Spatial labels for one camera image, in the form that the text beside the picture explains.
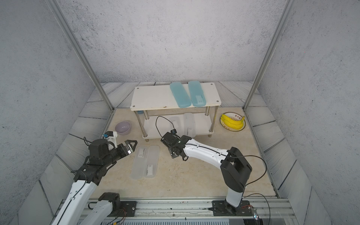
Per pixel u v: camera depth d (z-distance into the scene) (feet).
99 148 1.78
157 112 3.95
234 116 3.76
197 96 2.54
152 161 2.99
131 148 2.28
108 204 2.01
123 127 3.44
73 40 2.67
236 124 3.43
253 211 2.34
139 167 2.87
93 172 1.67
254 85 3.45
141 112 3.33
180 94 2.66
